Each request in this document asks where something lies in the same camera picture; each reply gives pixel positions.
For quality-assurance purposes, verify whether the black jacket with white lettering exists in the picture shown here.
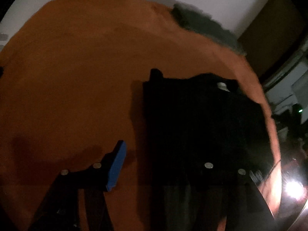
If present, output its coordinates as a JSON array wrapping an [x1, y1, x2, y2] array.
[[142, 69, 274, 230]]

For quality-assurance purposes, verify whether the bright lamp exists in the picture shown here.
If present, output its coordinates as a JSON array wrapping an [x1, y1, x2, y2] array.
[[282, 174, 307, 201]]

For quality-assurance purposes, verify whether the orange fleece blanket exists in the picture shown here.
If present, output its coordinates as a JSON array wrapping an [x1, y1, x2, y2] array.
[[1, 0, 282, 230]]

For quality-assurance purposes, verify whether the dark wooden furniture panel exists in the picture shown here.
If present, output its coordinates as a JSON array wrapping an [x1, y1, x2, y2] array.
[[239, 0, 307, 85]]

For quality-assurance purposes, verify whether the dark grey folded cloth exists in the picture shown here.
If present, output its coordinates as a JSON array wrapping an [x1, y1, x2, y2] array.
[[171, 3, 246, 56]]

